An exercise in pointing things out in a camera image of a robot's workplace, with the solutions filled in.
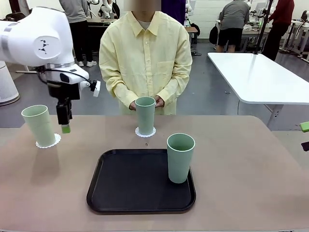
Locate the person's left hand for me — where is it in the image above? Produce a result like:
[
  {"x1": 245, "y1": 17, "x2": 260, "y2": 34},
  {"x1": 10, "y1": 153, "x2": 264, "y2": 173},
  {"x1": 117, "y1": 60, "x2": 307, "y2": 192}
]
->
[{"x1": 154, "y1": 95, "x2": 166, "y2": 108}]

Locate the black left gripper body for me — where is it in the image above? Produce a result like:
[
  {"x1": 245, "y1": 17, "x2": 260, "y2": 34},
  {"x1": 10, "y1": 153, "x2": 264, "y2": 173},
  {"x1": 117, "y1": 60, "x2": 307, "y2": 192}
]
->
[{"x1": 48, "y1": 82, "x2": 81, "y2": 100}]

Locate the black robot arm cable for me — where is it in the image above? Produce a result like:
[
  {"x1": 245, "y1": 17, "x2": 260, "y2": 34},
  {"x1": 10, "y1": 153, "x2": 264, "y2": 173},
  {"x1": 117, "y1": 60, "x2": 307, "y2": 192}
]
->
[{"x1": 36, "y1": 69, "x2": 94, "y2": 89}]

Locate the white cylindrical air purifier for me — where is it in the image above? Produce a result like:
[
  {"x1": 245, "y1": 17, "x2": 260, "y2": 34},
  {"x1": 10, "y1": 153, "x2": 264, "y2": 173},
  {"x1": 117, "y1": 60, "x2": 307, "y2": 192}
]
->
[{"x1": 0, "y1": 60, "x2": 20, "y2": 106}]

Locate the white folding table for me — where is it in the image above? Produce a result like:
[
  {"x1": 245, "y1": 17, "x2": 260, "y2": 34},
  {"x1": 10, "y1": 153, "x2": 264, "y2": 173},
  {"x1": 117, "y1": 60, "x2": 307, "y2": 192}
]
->
[{"x1": 207, "y1": 52, "x2": 309, "y2": 126}]

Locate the person in yellow shirt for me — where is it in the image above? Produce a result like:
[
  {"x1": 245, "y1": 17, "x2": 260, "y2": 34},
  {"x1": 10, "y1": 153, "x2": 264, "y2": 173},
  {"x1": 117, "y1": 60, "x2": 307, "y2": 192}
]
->
[{"x1": 98, "y1": 0, "x2": 193, "y2": 116}]

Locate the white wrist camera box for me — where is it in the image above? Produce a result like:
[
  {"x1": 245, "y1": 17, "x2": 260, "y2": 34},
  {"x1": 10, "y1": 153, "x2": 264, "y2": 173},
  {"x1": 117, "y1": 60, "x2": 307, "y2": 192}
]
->
[{"x1": 90, "y1": 81, "x2": 101, "y2": 98}]

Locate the white scalloped paper coaster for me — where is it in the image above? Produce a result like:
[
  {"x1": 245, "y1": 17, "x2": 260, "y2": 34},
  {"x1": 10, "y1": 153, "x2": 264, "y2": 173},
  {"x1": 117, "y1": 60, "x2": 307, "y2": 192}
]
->
[
  {"x1": 135, "y1": 127, "x2": 157, "y2": 138},
  {"x1": 35, "y1": 133, "x2": 62, "y2": 148}
]

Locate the black plastic serving tray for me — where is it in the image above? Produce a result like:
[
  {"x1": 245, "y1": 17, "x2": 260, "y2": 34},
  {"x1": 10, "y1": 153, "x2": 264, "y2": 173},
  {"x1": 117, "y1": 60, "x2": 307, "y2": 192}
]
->
[{"x1": 86, "y1": 148, "x2": 197, "y2": 213}]

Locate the person in grey t-shirt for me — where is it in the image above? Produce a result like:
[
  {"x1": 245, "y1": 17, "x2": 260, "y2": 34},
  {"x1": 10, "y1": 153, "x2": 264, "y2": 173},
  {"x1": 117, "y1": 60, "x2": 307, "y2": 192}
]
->
[{"x1": 216, "y1": 0, "x2": 250, "y2": 53}]

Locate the person's right forearm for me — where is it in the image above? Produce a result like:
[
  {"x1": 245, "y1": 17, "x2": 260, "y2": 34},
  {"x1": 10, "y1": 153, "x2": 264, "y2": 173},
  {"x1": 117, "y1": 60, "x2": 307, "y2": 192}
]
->
[{"x1": 101, "y1": 74, "x2": 136, "y2": 109}]

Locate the light green plastic cup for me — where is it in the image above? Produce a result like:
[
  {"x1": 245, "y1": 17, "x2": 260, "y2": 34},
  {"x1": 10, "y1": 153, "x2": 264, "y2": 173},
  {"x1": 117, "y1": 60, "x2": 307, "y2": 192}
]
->
[
  {"x1": 167, "y1": 133, "x2": 196, "y2": 184},
  {"x1": 135, "y1": 96, "x2": 156, "y2": 135},
  {"x1": 21, "y1": 104, "x2": 56, "y2": 147}
]

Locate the person's left forearm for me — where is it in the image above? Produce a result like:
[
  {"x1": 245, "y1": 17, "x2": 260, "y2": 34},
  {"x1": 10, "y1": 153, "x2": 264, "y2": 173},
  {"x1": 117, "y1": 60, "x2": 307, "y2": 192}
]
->
[{"x1": 155, "y1": 72, "x2": 191, "y2": 103}]

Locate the black camera stand pole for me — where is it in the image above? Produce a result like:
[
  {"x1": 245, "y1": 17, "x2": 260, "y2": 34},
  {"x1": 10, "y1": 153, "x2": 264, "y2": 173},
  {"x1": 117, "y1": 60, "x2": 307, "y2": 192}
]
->
[{"x1": 253, "y1": 0, "x2": 275, "y2": 55}]

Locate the person in purple top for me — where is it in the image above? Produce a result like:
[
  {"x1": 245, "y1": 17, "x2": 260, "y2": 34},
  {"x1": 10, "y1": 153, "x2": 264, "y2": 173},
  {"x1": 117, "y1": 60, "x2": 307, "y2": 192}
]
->
[{"x1": 161, "y1": 0, "x2": 185, "y2": 25}]

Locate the person in red top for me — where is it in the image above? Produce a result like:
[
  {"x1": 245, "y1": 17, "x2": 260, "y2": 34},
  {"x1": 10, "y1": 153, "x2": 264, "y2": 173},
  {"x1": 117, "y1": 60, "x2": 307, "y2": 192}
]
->
[{"x1": 262, "y1": 0, "x2": 295, "y2": 61}]

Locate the black bag on desk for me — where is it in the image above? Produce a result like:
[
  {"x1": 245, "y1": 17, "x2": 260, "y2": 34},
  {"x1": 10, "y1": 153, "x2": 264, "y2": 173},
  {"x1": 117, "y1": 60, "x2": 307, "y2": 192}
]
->
[{"x1": 4, "y1": 12, "x2": 27, "y2": 21}]

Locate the black backpack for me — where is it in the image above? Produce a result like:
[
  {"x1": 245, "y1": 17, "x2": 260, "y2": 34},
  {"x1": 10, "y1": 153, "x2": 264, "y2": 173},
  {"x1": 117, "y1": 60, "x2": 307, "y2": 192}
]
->
[{"x1": 209, "y1": 24, "x2": 219, "y2": 45}]

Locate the person in grey hoodie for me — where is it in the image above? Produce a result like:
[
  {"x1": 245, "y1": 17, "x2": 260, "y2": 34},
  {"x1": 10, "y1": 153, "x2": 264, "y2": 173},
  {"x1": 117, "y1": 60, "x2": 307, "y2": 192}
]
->
[{"x1": 58, "y1": 0, "x2": 97, "y2": 68}]

